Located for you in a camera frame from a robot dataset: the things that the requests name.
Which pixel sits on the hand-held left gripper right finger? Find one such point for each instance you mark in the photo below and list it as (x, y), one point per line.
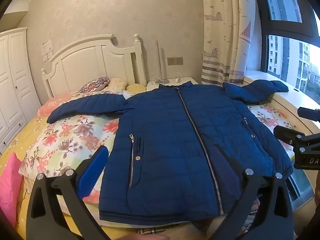
(226, 166)

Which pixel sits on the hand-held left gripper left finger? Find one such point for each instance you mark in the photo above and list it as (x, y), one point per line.
(93, 171)

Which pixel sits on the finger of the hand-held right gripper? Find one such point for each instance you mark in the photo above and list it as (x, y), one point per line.
(308, 113)
(287, 133)

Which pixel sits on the blue puffer jacket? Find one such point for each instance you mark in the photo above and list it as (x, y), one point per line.
(175, 142)

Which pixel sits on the person's right forearm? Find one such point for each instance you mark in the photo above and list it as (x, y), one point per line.
(317, 185)

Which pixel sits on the cream windowsill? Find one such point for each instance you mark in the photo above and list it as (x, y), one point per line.
(303, 100)

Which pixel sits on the floral quilt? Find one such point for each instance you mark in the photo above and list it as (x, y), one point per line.
(72, 135)

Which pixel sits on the yellow bed sheet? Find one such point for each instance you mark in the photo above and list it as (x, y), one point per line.
(22, 132)

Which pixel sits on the pink cloth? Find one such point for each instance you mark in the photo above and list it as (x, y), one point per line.
(8, 185)

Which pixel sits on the dark framed window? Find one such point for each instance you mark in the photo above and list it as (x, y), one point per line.
(285, 30)

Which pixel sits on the purple patterned pillow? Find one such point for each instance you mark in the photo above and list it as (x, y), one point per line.
(95, 84)

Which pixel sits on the cream pillow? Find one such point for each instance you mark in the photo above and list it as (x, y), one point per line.
(117, 85)

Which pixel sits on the yellow pillow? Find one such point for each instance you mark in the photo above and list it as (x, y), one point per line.
(136, 88)

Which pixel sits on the white nightstand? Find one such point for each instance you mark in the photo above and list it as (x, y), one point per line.
(172, 83)

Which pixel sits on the white wooden headboard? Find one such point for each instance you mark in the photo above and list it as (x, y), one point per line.
(85, 62)

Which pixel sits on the printed curtain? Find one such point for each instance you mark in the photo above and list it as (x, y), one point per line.
(225, 30)

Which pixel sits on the white wardrobe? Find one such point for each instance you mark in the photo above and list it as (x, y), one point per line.
(12, 80)

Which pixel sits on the white stick lamp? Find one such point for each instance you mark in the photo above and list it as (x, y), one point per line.
(159, 62)

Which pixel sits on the white paper notice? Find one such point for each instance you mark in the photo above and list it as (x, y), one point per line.
(46, 46)

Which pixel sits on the brown wall socket plate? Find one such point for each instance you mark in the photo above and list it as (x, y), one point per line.
(175, 61)

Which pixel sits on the white wall switch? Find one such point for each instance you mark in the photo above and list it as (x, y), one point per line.
(48, 56)

